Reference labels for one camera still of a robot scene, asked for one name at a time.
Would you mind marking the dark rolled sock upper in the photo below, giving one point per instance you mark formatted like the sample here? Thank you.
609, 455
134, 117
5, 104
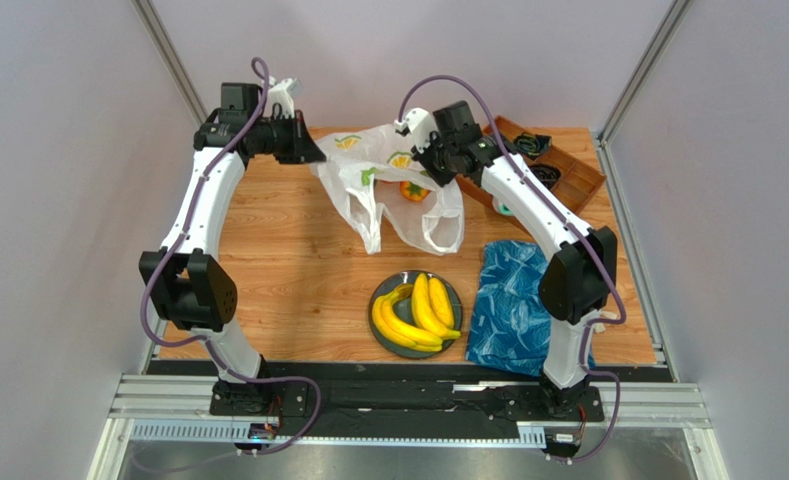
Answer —
532, 146

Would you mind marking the blue patterned cloth bag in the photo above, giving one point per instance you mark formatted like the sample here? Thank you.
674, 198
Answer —
509, 326

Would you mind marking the dark blue ceramic plate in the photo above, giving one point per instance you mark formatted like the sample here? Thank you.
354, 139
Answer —
404, 311

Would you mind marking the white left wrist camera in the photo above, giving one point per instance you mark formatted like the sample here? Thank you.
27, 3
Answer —
281, 96

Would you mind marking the aluminium frame base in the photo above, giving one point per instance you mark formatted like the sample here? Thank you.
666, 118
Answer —
165, 408

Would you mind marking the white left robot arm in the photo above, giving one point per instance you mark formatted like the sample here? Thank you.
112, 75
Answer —
184, 281

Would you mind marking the white plastic bag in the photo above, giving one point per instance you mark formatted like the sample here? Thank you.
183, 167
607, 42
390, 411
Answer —
361, 177

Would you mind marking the orange fake bell pepper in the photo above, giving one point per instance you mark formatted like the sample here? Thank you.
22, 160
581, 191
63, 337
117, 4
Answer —
413, 192

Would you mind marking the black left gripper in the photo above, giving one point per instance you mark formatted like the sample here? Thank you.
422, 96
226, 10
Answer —
301, 147

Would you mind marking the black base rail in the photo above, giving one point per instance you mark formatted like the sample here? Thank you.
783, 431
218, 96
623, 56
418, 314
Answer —
432, 401

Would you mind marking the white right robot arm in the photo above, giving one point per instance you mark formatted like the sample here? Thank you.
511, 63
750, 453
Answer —
581, 270

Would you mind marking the yellow fake banana bunch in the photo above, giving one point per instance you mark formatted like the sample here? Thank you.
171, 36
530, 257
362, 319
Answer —
394, 329

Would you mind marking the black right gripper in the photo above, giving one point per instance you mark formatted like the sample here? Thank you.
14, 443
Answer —
434, 163

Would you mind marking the black rolled sock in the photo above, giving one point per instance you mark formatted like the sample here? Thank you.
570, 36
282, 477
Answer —
548, 175

